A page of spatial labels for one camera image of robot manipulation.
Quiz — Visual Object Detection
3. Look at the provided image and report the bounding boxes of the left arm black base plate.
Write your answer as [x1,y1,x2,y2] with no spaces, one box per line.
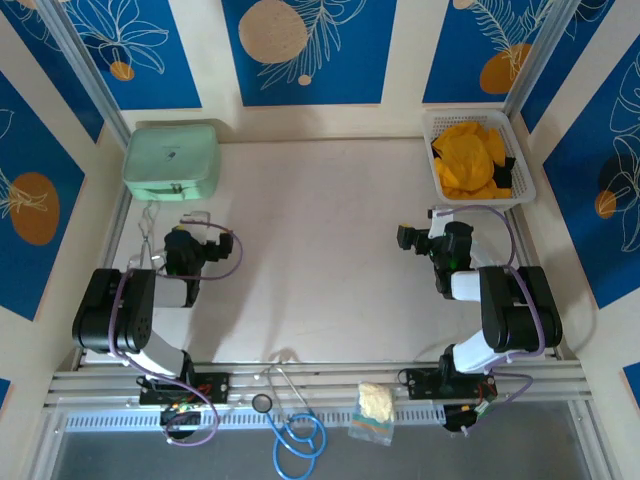
[138,370,232,407]

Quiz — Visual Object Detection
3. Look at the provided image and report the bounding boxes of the blue stethoscope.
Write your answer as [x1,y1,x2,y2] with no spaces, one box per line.
[251,362,329,480]

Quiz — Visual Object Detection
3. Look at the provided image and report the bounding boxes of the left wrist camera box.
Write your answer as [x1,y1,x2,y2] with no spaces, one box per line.
[202,233,235,265]

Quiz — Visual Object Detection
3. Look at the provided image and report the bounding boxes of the aluminium corner post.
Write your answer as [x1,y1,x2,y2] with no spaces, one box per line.
[502,0,581,119]
[34,0,134,149]

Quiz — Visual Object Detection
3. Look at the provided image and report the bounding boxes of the right wrist white bracket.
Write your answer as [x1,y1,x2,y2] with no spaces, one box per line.
[428,207,454,239]

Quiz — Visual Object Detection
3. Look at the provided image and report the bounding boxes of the wide aluminium frame rail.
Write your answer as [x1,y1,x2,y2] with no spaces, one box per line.
[42,359,596,414]

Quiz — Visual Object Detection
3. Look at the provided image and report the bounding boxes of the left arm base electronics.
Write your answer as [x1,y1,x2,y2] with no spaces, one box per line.
[159,402,206,432]

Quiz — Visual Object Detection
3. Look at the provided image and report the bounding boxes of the silver metal forceps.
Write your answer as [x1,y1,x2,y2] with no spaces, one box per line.
[136,199,162,274]

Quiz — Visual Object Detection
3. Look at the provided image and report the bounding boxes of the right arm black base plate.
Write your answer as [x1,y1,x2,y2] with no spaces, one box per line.
[399,367,499,401]

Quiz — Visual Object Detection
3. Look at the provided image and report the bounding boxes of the mint green zip case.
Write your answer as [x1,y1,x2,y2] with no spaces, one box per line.
[122,123,222,204]

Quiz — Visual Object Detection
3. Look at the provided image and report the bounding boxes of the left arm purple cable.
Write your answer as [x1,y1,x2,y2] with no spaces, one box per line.
[107,217,245,447]

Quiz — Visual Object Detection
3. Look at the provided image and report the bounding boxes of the white perforated plastic basket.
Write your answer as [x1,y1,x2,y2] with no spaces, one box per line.
[421,109,539,206]

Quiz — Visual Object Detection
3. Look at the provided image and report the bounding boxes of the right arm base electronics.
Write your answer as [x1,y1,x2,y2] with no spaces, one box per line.
[442,394,496,435]

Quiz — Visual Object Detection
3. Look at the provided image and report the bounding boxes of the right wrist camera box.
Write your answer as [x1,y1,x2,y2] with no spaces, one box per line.
[397,223,432,255]

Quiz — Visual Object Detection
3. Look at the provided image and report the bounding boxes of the clear plastic item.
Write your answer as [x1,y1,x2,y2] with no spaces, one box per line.
[127,248,171,275]

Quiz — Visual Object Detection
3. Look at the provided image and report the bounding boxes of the black t-shirt with blue print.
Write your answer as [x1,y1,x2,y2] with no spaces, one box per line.
[492,155,517,190]

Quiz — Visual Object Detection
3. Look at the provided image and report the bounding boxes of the slotted grey cable duct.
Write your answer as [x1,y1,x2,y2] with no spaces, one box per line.
[64,403,446,434]

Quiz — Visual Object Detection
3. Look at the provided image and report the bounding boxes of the yellow t-shirt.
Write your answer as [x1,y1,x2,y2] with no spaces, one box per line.
[431,121,514,201]

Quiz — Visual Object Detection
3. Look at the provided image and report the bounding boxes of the clear bag with yellow sponge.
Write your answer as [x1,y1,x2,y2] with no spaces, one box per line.
[348,381,396,447]

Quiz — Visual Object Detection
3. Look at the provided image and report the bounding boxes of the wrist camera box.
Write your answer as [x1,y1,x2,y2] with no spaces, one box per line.
[202,233,235,265]
[397,223,432,255]

